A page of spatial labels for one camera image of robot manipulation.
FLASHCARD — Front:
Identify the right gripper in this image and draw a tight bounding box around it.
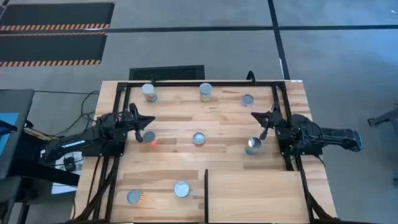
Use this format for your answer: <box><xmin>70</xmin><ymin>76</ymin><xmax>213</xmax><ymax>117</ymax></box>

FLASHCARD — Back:
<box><xmin>251</xmin><ymin>101</ymin><xmax>294</xmax><ymax>141</ymax></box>

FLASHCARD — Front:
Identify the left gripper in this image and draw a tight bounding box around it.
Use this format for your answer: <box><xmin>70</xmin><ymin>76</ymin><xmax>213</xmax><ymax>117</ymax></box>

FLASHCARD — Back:
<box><xmin>122</xmin><ymin>103</ymin><xmax>156</xmax><ymax>144</ymax></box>

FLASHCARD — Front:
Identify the tin can red label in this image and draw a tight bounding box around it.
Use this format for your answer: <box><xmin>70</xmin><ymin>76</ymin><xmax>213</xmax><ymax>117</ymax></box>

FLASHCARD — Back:
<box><xmin>142</xmin><ymin>130</ymin><xmax>159</xmax><ymax>147</ymax></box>

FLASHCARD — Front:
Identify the tall tin can green label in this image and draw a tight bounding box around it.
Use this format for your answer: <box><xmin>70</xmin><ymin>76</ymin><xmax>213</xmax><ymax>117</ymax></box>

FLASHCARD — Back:
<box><xmin>244</xmin><ymin>136</ymin><xmax>264</xmax><ymax>156</ymax></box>

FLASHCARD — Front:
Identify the short salmon tin can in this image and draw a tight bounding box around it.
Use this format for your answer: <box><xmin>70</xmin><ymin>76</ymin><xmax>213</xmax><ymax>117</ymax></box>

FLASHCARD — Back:
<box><xmin>241</xmin><ymin>94</ymin><xmax>255</xmax><ymax>107</ymax></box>

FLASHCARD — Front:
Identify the tall tin can yellow label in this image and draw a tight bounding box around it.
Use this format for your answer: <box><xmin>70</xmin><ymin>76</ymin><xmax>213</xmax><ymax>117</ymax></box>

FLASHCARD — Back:
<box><xmin>198</xmin><ymin>82</ymin><xmax>214</xmax><ymax>103</ymax></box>

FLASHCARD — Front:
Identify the tall tin can white label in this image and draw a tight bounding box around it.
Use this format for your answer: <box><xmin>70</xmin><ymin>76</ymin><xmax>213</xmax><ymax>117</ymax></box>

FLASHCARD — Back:
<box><xmin>141</xmin><ymin>82</ymin><xmax>158</xmax><ymax>103</ymax></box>

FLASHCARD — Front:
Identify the black floor vent grille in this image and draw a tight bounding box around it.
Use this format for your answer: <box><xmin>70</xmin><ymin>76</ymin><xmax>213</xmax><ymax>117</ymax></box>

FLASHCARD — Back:
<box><xmin>129</xmin><ymin>65</ymin><xmax>206</xmax><ymax>81</ymax></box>

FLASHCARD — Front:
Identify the short pineapple rings tin can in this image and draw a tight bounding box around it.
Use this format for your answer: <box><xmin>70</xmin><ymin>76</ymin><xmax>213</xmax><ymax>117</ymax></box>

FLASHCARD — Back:
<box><xmin>192</xmin><ymin>131</ymin><xmax>206</xmax><ymax>146</ymax></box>

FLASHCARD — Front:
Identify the short tin can orange striped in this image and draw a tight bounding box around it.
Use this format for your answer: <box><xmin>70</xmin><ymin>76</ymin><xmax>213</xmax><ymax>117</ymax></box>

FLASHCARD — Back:
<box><xmin>126</xmin><ymin>189</ymin><xmax>145</xmax><ymax>205</ymax></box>

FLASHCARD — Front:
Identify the blue peas tin can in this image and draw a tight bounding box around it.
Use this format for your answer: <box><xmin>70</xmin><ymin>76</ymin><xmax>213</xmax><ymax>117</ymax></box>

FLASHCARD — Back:
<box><xmin>173</xmin><ymin>180</ymin><xmax>191</xmax><ymax>198</ymax></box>

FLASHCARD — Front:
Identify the small black device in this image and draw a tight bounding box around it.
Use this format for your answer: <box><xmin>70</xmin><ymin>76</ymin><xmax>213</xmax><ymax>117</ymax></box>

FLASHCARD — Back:
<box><xmin>63</xmin><ymin>157</ymin><xmax>76</xmax><ymax>172</ymax></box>

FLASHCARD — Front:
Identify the white paper sheet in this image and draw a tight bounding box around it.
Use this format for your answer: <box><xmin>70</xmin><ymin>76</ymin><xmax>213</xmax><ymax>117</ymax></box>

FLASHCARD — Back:
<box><xmin>51</xmin><ymin>154</ymin><xmax>85</xmax><ymax>195</ymax></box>

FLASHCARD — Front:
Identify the black hazard striped floor mat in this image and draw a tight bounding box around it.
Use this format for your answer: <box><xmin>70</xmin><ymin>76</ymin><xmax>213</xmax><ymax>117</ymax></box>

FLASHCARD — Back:
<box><xmin>0</xmin><ymin>32</ymin><xmax>108</xmax><ymax>68</ymax></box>
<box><xmin>0</xmin><ymin>2</ymin><xmax>116</xmax><ymax>32</ymax></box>

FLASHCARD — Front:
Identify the black chair base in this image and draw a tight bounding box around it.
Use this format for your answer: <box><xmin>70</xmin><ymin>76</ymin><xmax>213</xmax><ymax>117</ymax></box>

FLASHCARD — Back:
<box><xmin>368</xmin><ymin>104</ymin><xmax>398</xmax><ymax>135</ymax></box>

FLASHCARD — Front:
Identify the grey desk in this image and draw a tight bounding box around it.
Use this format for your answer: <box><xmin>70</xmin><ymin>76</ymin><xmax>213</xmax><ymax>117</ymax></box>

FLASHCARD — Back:
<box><xmin>0</xmin><ymin>88</ymin><xmax>35</xmax><ymax>181</ymax></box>

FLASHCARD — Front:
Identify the blue panel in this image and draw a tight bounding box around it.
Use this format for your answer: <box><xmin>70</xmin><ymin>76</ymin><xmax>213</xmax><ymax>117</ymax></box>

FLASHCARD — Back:
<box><xmin>0</xmin><ymin>112</ymin><xmax>20</xmax><ymax>156</ymax></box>

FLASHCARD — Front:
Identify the wooden shelf with black frame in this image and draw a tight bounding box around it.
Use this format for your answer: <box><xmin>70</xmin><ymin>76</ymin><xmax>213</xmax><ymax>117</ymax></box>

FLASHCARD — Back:
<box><xmin>203</xmin><ymin>169</ymin><xmax>310</xmax><ymax>223</ymax></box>

